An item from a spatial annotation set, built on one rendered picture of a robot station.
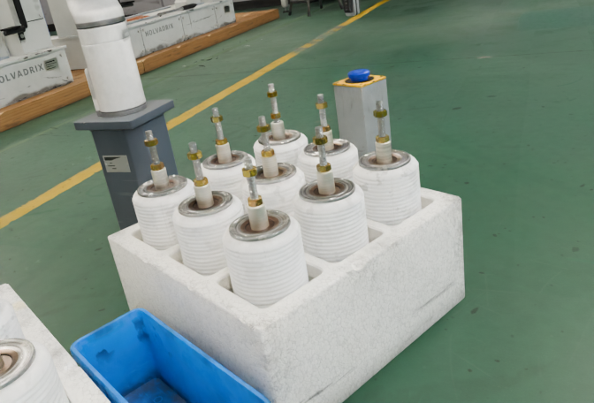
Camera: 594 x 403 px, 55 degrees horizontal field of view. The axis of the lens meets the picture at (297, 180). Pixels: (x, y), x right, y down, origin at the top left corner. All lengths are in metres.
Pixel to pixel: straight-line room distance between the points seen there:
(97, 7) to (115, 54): 0.09
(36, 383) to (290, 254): 0.29
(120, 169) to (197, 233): 0.46
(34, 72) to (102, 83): 1.87
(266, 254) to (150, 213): 0.25
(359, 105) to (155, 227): 0.42
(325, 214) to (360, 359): 0.20
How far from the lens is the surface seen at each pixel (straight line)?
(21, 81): 2.96
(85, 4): 1.17
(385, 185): 0.80
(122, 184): 1.20
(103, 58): 1.15
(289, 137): 0.99
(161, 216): 0.85
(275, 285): 0.67
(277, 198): 0.80
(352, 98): 1.03
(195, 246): 0.76
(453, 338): 0.88
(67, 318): 1.13
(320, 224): 0.72
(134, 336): 0.86
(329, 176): 0.74
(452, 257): 0.89
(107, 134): 1.17
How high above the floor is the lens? 0.55
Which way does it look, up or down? 22 degrees down
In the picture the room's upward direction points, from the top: 9 degrees counter-clockwise
